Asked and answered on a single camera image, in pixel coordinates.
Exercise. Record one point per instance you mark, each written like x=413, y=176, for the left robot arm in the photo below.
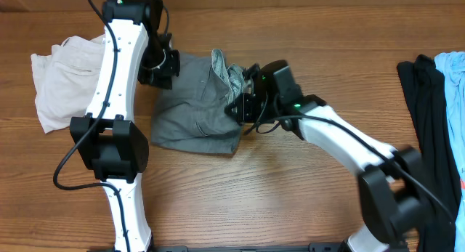
x=106, y=137

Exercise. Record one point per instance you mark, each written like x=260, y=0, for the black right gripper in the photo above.
x=245, y=115

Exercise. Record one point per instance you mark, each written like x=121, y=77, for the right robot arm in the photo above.
x=396, y=193

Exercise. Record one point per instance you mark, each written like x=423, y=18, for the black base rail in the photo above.
x=312, y=247

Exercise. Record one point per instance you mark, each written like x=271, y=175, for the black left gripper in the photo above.
x=164, y=78

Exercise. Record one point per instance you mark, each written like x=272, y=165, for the beige folded shorts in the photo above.
x=65, y=81

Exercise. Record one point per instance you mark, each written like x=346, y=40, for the black garment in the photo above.
x=423, y=88

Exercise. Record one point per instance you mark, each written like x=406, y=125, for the grey shorts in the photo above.
x=191, y=116

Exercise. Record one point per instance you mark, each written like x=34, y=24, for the light blue garment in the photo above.
x=451, y=65

